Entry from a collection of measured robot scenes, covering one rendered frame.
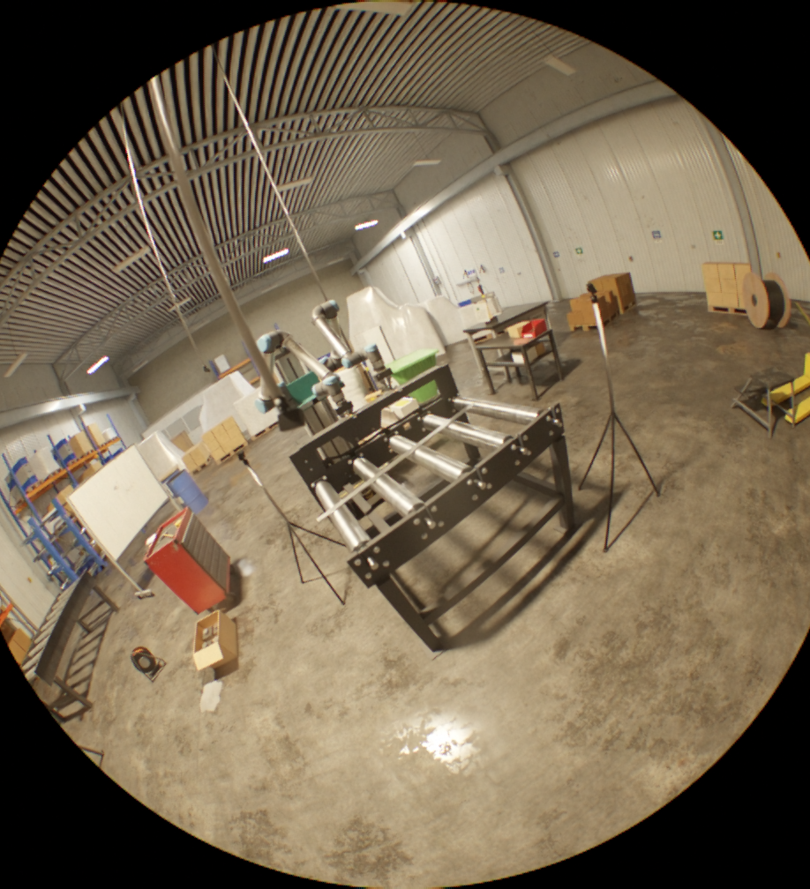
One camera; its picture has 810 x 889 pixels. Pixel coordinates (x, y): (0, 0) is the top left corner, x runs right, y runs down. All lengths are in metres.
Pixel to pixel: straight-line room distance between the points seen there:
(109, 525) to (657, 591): 6.15
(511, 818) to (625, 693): 0.78
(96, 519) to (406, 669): 4.72
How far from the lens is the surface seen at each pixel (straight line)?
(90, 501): 5.45
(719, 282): 7.89
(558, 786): 1.70
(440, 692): 1.85
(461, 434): 1.82
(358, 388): 5.37
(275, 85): 9.28
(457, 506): 1.38
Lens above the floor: 1.70
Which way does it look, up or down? 24 degrees down
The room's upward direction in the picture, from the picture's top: 25 degrees counter-clockwise
